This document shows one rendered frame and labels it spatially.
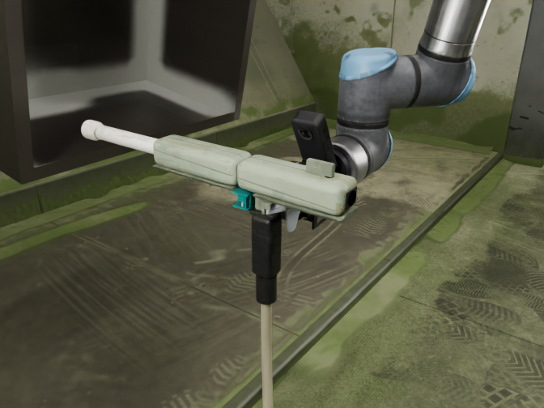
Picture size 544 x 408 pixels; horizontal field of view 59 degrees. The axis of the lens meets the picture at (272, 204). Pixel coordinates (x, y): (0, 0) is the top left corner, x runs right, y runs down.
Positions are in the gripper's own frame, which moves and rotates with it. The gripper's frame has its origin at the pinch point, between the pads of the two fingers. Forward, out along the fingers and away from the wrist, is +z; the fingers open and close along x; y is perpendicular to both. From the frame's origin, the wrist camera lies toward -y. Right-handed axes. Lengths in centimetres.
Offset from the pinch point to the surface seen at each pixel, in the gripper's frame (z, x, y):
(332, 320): -40, 6, 48
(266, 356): 0.2, -1.4, 25.7
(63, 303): -7, 65, 49
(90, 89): -33, 78, 1
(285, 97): -189, 115, 37
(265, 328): -0.2, -0.8, 20.8
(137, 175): -76, 115, 48
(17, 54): 5.9, 40.0, -15.2
